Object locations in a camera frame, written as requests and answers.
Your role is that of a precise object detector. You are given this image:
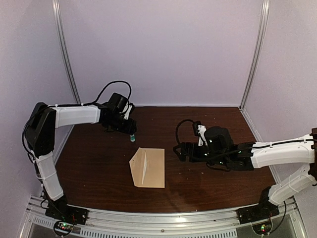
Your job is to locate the round circuit board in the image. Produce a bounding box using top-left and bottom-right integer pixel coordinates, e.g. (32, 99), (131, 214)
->
(53, 221), (74, 236)
(252, 221), (272, 236)

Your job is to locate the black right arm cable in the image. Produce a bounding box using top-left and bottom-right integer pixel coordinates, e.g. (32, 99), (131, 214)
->
(174, 119), (256, 172)

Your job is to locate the front aluminium slotted rail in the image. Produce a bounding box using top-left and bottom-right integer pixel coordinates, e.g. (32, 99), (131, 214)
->
(18, 196), (308, 238)

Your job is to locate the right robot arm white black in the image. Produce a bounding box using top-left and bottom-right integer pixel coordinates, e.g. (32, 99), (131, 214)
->
(173, 124), (317, 219)

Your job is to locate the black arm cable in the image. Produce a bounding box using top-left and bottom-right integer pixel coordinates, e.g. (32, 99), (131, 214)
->
(47, 80), (132, 107)
(174, 119), (256, 172)

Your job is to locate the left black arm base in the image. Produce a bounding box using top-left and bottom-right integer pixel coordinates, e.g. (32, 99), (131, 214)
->
(45, 195), (88, 225)

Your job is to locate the left aluminium frame post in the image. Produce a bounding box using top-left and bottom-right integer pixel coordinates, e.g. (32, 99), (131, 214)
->
(52, 0), (81, 104)

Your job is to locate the aluminium frame post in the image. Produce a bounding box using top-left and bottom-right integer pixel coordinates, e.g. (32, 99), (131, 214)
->
(239, 0), (270, 111)
(52, 0), (81, 104)

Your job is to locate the small green glue stick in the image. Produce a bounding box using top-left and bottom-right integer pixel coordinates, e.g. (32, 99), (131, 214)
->
(130, 134), (136, 142)

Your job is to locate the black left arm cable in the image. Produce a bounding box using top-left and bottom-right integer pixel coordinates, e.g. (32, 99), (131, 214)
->
(47, 80), (132, 107)

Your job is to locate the left round circuit board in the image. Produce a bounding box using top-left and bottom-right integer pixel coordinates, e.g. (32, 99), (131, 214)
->
(53, 221), (74, 236)

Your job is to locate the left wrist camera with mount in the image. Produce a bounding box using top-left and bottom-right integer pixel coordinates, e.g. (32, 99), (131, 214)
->
(122, 103), (135, 120)

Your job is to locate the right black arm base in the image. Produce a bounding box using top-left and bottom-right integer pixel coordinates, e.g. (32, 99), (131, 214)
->
(237, 187), (279, 224)

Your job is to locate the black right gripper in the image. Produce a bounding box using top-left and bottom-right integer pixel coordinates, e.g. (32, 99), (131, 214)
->
(173, 142), (228, 167)

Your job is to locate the right aluminium frame post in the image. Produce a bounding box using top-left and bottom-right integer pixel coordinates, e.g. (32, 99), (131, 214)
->
(239, 0), (270, 111)

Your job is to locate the brown kraft envelope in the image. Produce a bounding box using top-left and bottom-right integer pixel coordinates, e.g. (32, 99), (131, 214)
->
(129, 147), (165, 188)

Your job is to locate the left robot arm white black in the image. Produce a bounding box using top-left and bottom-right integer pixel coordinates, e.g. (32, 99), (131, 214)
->
(22, 93), (137, 220)

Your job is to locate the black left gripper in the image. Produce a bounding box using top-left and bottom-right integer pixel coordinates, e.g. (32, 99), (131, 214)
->
(106, 115), (136, 136)

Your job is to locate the right round circuit board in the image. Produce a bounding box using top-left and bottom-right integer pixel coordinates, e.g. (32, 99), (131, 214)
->
(252, 221), (272, 236)

